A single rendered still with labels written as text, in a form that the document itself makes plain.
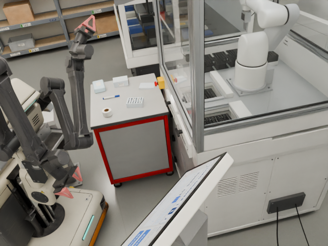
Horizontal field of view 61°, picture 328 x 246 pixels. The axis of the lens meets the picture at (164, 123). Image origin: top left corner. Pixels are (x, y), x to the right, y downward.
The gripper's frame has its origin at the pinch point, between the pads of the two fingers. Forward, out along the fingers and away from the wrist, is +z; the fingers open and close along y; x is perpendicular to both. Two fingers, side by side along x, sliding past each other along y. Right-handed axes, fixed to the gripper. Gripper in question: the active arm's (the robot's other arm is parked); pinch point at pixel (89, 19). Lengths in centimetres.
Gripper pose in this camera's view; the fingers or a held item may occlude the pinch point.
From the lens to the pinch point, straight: 152.9
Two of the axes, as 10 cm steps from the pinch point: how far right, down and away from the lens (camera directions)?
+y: 5.7, 0.4, -8.2
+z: 3.3, -9.3, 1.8
